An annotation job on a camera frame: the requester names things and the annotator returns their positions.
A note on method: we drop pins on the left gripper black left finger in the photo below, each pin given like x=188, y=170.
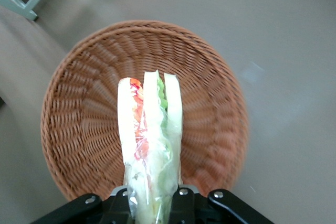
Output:
x=78, y=209

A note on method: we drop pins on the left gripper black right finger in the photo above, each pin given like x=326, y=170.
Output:
x=225, y=205

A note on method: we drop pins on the triangle sandwich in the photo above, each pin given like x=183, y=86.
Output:
x=152, y=119

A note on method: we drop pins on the round brown wicker basket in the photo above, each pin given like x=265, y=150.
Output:
x=84, y=108

